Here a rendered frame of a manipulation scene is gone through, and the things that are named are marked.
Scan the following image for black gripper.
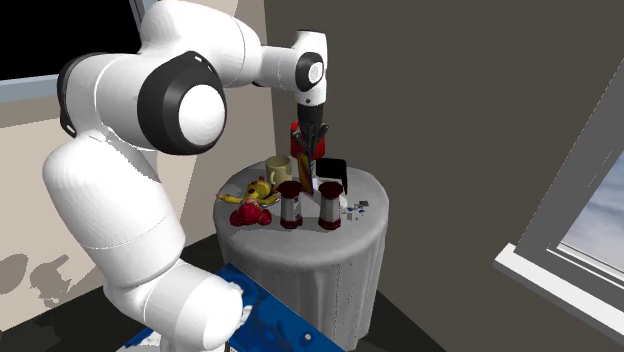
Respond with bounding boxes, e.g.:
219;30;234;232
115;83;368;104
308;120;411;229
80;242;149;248
291;103;331;158

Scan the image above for red can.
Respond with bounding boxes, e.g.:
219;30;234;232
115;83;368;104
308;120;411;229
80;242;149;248
289;120;327;160

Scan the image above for blue and yellow box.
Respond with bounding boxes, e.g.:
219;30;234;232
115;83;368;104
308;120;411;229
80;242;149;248
296;152;316;196

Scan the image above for cream mug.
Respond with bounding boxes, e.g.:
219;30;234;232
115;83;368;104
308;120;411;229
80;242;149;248
264;155;294;189

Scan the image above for red and white shaker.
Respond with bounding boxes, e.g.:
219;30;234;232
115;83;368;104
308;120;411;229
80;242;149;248
277;180;305;230
317;181;345;231

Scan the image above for small grey and blue pieces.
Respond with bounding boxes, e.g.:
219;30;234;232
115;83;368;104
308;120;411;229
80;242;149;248
340;199;371;222

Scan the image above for yellow and red toy figure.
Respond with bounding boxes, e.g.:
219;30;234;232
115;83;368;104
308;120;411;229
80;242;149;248
216;177;282;228

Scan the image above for round table with grey cloth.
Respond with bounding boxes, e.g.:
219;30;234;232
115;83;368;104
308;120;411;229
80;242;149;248
212;162;391;352

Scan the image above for blue patterned robot stand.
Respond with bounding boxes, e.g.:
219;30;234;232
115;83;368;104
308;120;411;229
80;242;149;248
124;263;345;352

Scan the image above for window with white sill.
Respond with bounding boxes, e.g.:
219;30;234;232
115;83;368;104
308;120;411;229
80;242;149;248
492;60;624;344

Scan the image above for dark window with grey frame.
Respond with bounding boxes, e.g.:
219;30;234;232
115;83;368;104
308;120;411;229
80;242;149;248
0;0;158;104

